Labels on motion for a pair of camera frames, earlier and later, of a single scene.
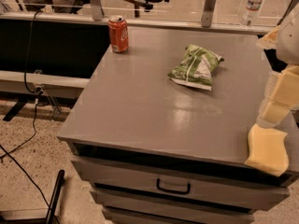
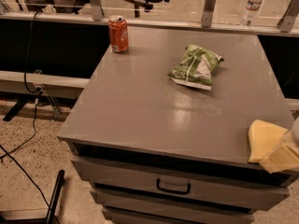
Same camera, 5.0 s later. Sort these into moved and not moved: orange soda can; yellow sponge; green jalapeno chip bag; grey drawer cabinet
Moved: yellow sponge
Not moved: grey drawer cabinet; green jalapeno chip bag; orange soda can
